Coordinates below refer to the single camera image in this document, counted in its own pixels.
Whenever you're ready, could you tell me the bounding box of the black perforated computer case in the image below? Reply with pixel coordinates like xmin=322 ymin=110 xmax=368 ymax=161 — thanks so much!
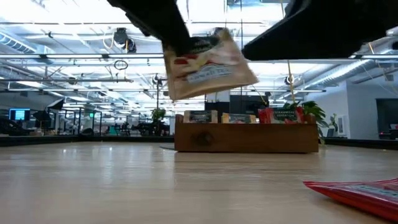
xmin=229 ymin=94 xmax=271 ymax=114

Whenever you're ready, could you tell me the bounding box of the distant green plant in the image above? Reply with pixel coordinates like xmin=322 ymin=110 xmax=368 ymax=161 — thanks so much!
xmin=151 ymin=108 xmax=167 ymax=123

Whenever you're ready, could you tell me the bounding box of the wooden three-compartment tray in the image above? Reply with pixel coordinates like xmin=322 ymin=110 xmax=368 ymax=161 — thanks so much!
xmin=174 ymin=113 xmax=320 ymax=154

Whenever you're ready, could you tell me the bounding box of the green leafy plant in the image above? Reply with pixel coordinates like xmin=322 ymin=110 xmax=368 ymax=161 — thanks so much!
xmin=282 ymin=100 xmax=339 ymax=146

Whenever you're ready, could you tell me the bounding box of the red strawberry tea bag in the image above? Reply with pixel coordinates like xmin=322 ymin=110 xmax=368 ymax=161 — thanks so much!
xmin=303 ymin=177 xmax=398 ymax=222
xmin=257 ymin=106 xmax=305 ymax=124

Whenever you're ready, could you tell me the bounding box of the yellow cable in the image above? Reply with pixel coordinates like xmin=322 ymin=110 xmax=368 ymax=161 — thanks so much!
xmin=279 ymin=0 xmax=297 ymax=104

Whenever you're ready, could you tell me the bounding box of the hanging black ceiling device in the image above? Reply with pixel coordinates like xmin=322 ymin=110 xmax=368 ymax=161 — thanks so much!
xmin=112 ymin=27 xmax=137 ymax=54

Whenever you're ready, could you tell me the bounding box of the beige vanilla cinnamon tea bag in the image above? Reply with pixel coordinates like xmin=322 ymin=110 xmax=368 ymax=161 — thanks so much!
xmin=162 ymin=27 xmax=259 ymax=101
xmin=183 ymin=110 xmax=218 ymax=124

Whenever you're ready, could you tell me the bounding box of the orange mango tea bag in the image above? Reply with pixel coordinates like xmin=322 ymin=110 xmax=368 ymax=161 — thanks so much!
xmin=221 ymin=112 xmax=257 ymax=124

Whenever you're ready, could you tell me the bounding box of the lit computer monitor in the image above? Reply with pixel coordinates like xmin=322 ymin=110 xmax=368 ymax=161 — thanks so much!
xmin=8 ymin=108 xmax=32 ymax=122

